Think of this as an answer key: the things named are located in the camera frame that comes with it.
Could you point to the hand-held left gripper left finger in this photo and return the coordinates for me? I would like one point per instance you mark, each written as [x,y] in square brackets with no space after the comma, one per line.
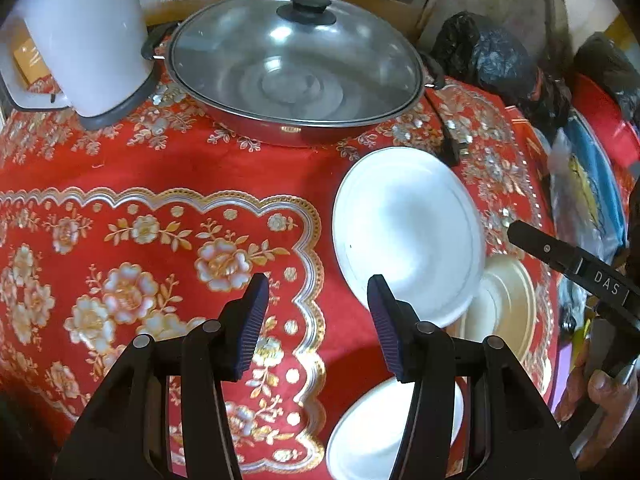
[250,322]

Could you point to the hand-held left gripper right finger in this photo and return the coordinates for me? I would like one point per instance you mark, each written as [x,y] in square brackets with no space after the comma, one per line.
[387,322]

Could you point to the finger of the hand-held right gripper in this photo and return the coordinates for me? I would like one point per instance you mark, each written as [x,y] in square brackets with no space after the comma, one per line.
[542,245]

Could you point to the cream plastic colander bowl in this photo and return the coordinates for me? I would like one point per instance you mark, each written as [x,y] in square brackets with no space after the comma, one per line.
[505,305]

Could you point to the white plate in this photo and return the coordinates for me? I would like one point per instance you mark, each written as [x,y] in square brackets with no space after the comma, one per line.
[400,220]

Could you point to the white bowl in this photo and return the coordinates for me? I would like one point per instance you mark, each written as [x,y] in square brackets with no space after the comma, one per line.
[370,430]

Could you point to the person's right hand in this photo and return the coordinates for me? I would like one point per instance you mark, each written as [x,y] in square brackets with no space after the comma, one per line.
[615,405]

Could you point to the blue plastic basin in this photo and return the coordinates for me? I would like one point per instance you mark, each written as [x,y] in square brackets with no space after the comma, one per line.
[597,180]

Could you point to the red plastic basin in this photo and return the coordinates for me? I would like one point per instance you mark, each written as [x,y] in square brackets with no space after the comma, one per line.
[600,105]

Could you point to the black plastic bag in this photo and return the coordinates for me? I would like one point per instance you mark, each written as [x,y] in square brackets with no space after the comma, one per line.
[490,60]
[605,70]

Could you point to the red floral tablecloth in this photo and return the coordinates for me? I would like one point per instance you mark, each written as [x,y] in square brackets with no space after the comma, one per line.
[150,160]

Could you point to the steel pot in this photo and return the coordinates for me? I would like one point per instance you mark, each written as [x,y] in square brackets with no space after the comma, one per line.
[280,132]

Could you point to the glass pot lid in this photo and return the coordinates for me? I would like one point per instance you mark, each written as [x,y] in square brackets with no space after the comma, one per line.
[250,60]

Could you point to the white electric kettle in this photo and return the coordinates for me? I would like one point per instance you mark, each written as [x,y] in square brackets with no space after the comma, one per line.
[85,35]

